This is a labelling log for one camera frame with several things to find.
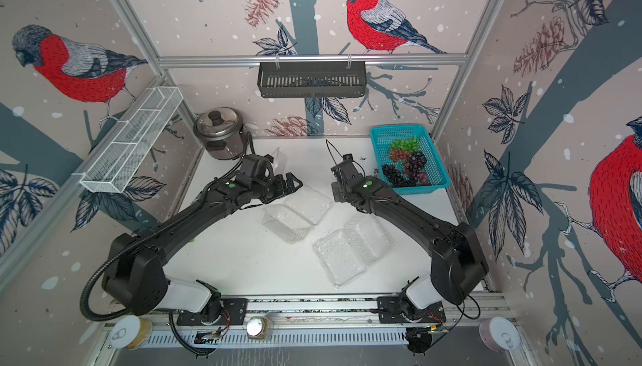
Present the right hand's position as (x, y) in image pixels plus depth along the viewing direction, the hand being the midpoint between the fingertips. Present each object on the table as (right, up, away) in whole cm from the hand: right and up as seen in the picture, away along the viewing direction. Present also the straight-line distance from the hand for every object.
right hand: (352, 183), depth 87 cm
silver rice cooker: (-53, +21, +14) cm, 58 cm away
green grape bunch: (+30, +15, +27) cm, 43 cm away
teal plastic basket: (+35, +1, +13) cm, 38 cm away
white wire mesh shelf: (-71, +7, -14) cm, 73 cm away
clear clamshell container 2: (-3, -25, -2) cm, 25 cm away
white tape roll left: (-61, -38, -21) cm, 75 cm away
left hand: (-18, 0, -5) cm, 19 cm away
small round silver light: (-27, -35, -24) cm, 50 cm away
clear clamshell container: (-22, -15, +6) cm, 27 cm away
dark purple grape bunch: (+27, +6, +15) cm, 32 cm away
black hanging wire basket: (-15, +42, +18) cm, 48 cm away
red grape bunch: (+23, +10, +23) cm, 34 cm away
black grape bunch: (+20, +1, +15) cm, 25 cm away
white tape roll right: (+38, -39, -21) cm, 58 cm away
